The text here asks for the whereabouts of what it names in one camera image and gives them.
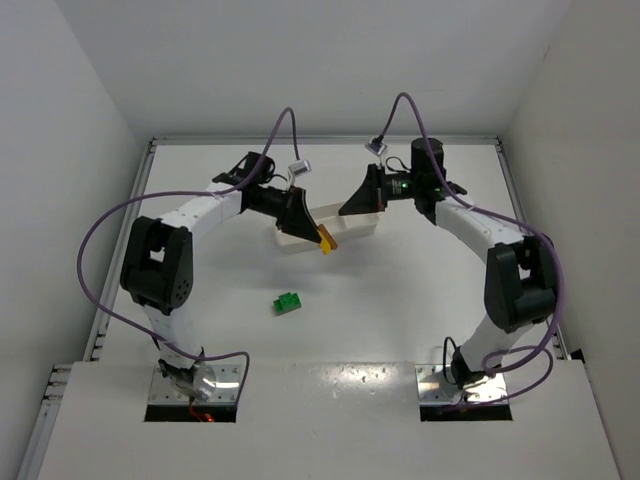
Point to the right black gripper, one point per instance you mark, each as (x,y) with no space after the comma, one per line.
(376,187)

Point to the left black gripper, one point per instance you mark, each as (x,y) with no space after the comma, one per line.
(292,209)

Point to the brown lego plate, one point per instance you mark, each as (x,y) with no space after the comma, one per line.
(324,232)

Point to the green lego brick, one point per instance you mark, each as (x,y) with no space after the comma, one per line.
(283,305)
(295,297)

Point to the yellow curved lego brick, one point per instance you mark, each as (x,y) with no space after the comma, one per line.
(327,246)

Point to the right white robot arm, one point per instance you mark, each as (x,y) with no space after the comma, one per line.
(520,287)

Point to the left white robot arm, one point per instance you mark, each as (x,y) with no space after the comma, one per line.
(158,266)

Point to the white three-compartment tray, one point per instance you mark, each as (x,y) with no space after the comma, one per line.
(341,228)

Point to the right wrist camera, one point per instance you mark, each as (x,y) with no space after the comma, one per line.
(378,148)

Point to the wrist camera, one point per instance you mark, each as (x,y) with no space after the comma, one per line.
(378,148)
(296,170)

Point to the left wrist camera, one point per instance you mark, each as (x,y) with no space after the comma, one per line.
(296,170)

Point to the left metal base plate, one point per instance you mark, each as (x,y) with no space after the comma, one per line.
(220,385)

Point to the metal base plate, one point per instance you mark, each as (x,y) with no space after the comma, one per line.
(435,391)
(220,385)

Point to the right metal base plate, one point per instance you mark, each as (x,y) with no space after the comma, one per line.
(435,391)

